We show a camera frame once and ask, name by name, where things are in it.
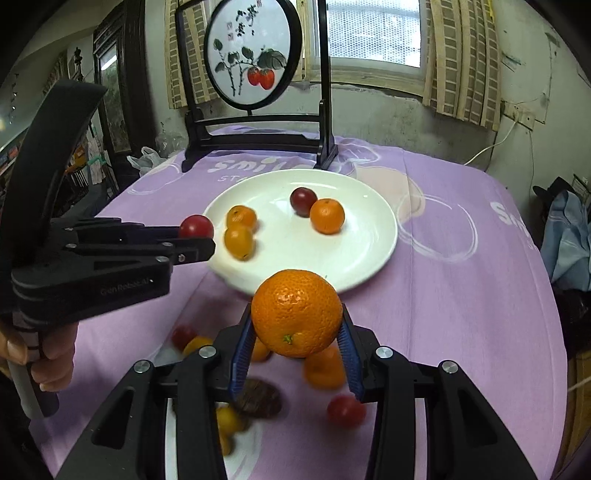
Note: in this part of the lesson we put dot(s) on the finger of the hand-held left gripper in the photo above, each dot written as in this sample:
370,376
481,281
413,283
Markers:
115,230
138,253

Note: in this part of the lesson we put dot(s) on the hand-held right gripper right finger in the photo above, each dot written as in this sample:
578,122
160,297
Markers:
348,364

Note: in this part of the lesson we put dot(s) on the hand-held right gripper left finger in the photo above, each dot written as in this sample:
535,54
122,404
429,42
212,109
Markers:
242,364

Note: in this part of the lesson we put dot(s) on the orange mandarin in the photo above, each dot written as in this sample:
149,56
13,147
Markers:
327,215
325,369
295,314

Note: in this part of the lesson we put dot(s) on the dark brown wrinkled fruit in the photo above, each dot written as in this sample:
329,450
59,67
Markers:
263,399

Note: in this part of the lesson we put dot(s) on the red cherry tomato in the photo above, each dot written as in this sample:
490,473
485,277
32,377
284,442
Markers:
346,410
196,227
183,337

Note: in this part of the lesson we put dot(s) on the white round plate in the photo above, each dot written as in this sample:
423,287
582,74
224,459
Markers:
249,443
286,258

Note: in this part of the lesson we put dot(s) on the small yellow round fruit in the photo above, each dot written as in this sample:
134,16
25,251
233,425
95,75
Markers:
225,443

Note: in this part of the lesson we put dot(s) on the person's left hand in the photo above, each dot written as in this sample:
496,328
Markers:
60,355

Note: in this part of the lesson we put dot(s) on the small orange kumquat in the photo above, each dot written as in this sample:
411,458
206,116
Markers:
241,217
197,346
239,241
260,353

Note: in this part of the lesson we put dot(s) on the cluttered shelf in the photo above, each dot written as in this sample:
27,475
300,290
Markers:
94,166

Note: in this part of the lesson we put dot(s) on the white plastic bag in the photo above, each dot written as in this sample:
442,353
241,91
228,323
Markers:
147,161

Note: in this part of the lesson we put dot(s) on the purple printed blanket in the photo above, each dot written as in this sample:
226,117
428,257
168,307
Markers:
461,300

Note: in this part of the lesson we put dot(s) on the dark wooden cabinet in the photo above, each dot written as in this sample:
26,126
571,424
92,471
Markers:
127,69

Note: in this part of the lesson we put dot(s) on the dark red plum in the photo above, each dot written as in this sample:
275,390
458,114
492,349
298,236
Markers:
301,201

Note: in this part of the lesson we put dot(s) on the round painted screen on stand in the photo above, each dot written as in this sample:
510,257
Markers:
249,46

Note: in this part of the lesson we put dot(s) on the blue cloth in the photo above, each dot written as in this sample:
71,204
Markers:
568,240

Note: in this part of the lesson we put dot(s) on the black bag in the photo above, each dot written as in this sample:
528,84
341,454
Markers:
554,189

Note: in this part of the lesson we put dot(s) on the window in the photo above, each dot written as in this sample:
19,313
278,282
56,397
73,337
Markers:
369,27

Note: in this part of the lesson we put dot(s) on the wall power socket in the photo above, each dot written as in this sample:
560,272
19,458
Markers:
517,113

